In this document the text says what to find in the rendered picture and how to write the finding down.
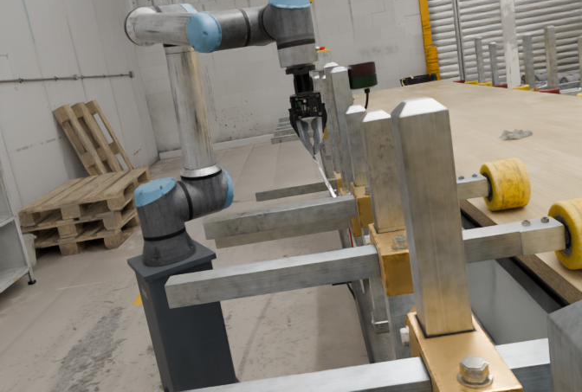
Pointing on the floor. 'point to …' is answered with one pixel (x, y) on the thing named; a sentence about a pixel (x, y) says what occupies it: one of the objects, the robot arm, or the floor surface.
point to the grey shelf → (13, 258)
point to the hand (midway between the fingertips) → (313, 149)
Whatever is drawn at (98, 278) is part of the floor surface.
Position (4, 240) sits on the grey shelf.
